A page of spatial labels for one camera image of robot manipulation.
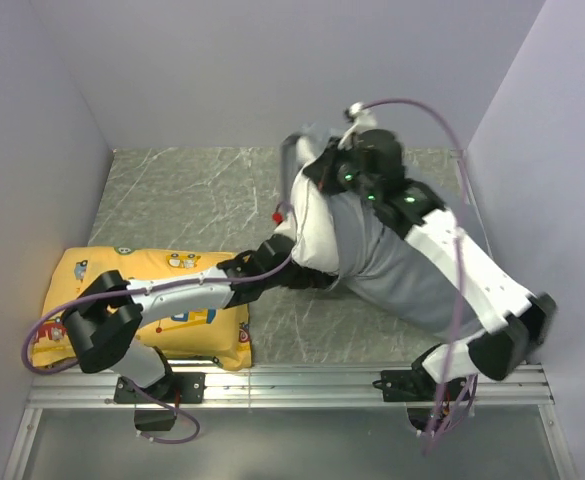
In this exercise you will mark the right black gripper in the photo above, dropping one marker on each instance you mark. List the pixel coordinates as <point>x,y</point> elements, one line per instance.
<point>321,171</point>

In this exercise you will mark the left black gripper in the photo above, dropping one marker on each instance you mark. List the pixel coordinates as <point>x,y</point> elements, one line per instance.
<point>312,278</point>

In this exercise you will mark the white pillow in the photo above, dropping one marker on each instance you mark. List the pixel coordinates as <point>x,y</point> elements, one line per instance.
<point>327,230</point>

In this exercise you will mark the grey pillowcase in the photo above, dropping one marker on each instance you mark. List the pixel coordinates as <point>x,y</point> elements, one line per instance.
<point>394,276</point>

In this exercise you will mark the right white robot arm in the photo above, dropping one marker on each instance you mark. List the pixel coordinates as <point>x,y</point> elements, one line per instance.
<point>496,322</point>

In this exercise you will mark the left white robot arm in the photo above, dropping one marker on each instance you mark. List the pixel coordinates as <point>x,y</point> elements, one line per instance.
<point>103,323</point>

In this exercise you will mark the yellow cartoon print pillow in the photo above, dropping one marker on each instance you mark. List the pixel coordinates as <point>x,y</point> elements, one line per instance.
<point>219,335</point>

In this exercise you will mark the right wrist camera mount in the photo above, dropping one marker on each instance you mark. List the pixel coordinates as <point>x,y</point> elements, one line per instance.
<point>361,120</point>

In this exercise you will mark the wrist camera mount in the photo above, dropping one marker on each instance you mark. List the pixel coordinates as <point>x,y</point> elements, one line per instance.
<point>279,220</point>
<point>361,120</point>

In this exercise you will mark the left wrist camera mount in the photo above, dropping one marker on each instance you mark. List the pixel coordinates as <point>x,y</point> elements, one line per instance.
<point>279,220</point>

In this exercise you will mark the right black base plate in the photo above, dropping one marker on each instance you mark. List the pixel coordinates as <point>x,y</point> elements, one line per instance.
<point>406,386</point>

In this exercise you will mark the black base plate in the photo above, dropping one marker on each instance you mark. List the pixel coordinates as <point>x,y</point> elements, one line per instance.
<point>180,387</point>
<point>406,386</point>

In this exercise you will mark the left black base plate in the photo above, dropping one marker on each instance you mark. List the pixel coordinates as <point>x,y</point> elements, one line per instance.
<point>180,387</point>

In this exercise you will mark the aluminium mounting rail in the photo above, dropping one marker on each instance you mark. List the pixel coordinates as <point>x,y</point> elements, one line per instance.
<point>307,409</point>

